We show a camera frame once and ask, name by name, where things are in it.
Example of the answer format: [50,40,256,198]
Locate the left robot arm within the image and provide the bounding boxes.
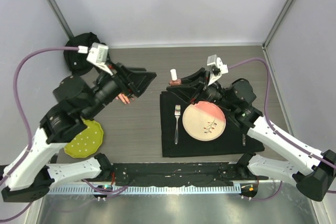
[1,63,156,202]

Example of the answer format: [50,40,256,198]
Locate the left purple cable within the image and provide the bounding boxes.
[0,46,129,221]

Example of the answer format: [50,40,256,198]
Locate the silver fork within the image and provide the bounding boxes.
[174,104,181,145]

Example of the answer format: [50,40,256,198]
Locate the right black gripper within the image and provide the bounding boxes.
[167,67,236,111]

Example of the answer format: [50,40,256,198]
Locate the green dotted plate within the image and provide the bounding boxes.
[64,120,104,158]

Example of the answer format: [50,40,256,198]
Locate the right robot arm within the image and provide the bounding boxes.
[166,68,335,201]

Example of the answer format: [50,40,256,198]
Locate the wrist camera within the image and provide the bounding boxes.
[78,42,113,76]
[207,55,228,86]

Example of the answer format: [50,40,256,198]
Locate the table knife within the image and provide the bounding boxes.
[242,134,246,146]

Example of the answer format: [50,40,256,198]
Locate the white cable duct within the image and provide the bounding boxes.
[49,183,241,195]

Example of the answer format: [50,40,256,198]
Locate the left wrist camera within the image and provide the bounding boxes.
[78,42,113,76]

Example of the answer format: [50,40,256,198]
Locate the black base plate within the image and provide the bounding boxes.
[81,161,270,188]

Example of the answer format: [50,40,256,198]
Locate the white nail polish cap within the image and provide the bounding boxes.
[170,69,177,81]

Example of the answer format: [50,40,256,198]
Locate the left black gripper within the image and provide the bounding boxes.
[86,58,159,119]

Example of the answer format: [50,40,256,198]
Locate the black sleeve cloth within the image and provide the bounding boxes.
[64,32,106,76]

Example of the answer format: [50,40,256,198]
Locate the black placemat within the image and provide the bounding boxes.
[160,91,265,157]

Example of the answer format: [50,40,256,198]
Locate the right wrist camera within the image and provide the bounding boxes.
[207,55,228,86]

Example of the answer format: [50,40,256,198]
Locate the pink cream plate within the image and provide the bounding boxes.
[182,101,226,142]

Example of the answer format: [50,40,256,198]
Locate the nail polish bottle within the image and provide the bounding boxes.
[169,79,182,86]

